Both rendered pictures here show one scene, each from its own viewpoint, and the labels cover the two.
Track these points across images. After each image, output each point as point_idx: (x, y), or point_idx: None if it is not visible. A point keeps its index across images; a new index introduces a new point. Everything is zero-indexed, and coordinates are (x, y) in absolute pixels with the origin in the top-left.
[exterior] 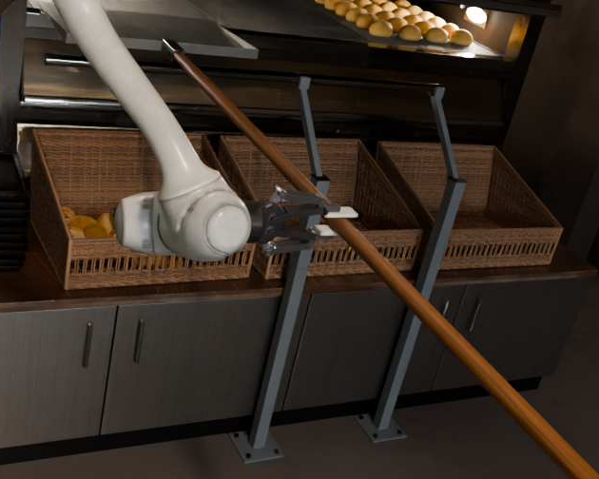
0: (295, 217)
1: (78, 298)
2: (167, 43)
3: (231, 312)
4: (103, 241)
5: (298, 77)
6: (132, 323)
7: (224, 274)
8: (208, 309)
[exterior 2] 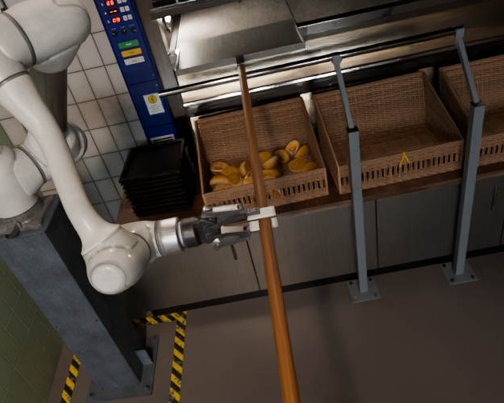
0: (223, 224)
1: None
2: (236, 58)
3: (319, 218)
4: (222, 192)
5: (330, 57)
6: (255, 233)
7: (310, 195)
8: (302, 219)
